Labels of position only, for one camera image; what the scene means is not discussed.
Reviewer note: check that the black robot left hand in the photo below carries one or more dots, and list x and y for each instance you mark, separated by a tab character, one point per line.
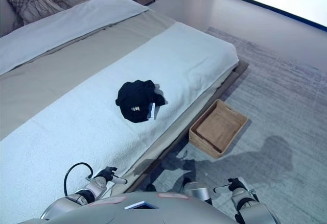
106	175

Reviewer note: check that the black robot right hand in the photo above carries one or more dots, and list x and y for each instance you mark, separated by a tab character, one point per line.
237	184

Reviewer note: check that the black garment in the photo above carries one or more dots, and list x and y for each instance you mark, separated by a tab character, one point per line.
135	99

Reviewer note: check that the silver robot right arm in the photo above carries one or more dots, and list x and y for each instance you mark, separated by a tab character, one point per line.
245	203

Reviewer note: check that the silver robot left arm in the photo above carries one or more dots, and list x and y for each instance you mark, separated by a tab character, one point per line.
94	187

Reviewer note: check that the bed with white cover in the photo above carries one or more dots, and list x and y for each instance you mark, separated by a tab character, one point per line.
76	132

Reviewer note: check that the woven wicker basket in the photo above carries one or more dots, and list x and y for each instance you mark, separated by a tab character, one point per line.
219	129

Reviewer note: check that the silver robot right leg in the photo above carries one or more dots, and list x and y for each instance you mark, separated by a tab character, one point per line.
198	190

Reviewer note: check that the grey robot torso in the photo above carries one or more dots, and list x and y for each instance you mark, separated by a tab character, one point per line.
143	211

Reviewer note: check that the beige mattress sheet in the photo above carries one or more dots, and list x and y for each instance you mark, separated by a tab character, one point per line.
184	114

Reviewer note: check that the grey patterned rug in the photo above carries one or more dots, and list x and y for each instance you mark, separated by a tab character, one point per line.
281	94

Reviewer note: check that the beige duvet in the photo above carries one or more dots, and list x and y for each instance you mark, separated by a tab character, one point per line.
76	63

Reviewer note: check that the white folded sheet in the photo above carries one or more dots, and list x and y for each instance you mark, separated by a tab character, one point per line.
64	27

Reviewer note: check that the macrame fringed cushion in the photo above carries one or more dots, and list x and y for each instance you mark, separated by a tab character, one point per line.
33	4

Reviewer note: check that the grey pillow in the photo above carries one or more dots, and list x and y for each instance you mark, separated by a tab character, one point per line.
7	17

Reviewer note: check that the brown bed frame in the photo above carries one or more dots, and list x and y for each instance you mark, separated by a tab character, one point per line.
230	81

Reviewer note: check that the black window frame rail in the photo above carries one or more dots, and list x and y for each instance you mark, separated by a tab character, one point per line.
268	5

